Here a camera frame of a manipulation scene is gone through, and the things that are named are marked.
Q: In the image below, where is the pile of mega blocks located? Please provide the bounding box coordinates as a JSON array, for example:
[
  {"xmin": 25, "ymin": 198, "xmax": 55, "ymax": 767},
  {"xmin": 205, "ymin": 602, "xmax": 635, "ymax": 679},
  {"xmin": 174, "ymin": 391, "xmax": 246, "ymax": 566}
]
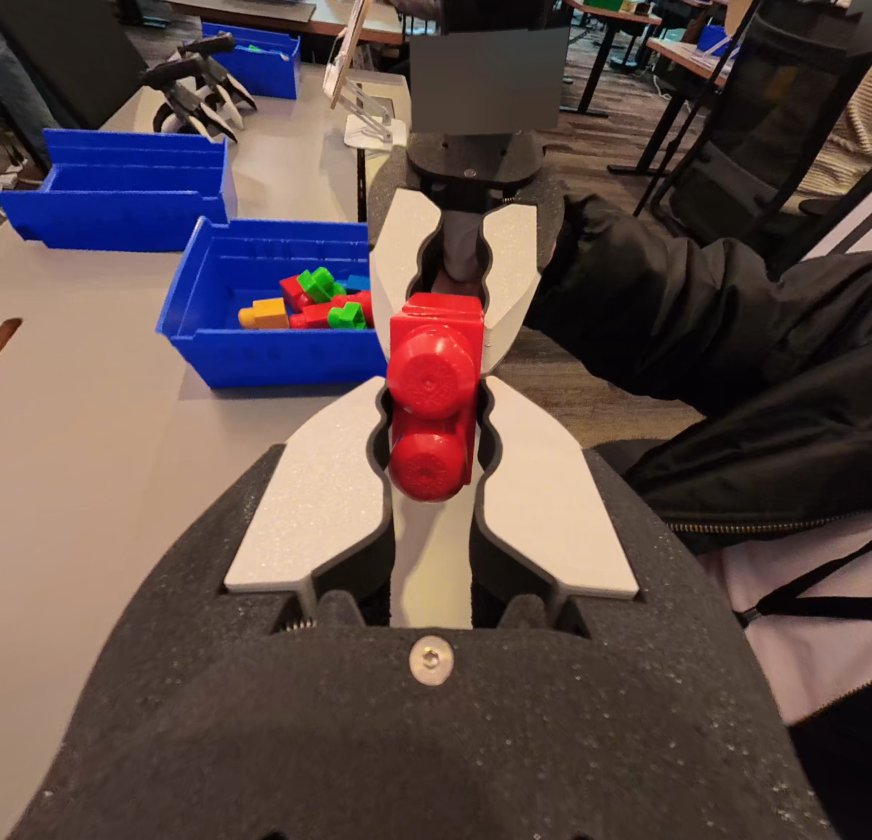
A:
[{"xmin": 238, "ymin": 267, "xmax": 378, "ymax": 334}]

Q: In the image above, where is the black office chair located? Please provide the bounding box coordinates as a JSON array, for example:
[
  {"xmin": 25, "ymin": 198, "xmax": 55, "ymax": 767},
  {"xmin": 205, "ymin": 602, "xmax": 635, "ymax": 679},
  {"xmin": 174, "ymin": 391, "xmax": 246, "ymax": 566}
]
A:
[{"xmin": 631, "ymin": 0, "xmax": 872, "ymax": 279}]

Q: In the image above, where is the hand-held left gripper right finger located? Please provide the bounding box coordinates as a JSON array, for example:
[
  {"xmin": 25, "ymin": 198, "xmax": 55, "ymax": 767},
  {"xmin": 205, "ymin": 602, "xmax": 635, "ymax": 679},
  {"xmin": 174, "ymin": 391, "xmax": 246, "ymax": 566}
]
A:
[{"xmin": 471, "ymin": 377, "xmax": 641, "ymax": 601}]

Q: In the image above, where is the idle black gripper tool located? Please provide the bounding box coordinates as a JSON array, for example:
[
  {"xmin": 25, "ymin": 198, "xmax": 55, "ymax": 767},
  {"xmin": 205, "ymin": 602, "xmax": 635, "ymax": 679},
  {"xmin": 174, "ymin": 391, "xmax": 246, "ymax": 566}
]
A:
[{"xmin": 135, "ymin": 34, "xmax": 261, "ymax": 146}]

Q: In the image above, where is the person's white garment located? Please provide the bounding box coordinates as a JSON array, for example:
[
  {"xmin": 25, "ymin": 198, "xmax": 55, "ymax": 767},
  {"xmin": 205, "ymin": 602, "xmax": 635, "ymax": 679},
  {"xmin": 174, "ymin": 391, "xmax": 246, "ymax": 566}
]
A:
[{"xmin": 699, "ymin": 545, "xmax": 872, "ymax": 732}]

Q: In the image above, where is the white display stand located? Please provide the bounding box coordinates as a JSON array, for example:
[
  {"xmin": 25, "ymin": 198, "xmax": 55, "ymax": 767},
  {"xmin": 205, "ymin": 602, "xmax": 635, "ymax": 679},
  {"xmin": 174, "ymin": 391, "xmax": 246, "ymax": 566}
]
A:
[{"xmin": 322, "ymin": 0, "xmax": 412, "ymax": 155}]

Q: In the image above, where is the black desk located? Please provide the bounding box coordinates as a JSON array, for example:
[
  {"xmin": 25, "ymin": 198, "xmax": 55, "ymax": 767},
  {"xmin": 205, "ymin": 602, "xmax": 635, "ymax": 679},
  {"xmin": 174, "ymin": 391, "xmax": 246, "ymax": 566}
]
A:
[{"xmin": 161, "ymin": 0, "xmax": 410, "ymax": 48}]

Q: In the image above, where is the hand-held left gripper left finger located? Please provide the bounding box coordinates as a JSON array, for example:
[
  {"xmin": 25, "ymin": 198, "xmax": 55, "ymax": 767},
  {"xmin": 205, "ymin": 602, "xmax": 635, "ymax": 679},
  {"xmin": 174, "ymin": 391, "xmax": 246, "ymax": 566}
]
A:
[{"xmin": 223, "ymin": 377, "xmax": 396, "ymax": 597}]

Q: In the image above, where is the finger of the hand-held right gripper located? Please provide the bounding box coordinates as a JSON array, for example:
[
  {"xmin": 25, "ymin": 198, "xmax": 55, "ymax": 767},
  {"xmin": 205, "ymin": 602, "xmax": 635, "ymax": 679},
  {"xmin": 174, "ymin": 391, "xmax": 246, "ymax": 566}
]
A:
[
  {"xmin": 475, "ymin": 201, "xmax": 542, "ymax": 380},
  {"xmin": 367, "ymin": 192, "xmax": 446, "ymax": 339}
]

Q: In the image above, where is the red mega block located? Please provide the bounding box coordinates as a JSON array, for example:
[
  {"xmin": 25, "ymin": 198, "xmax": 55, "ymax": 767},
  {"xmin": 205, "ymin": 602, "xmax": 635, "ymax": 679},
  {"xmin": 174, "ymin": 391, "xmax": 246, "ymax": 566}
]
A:
[{"xmin": 385, "ymin": 291, "xmax": 489, "ymax": 504}]

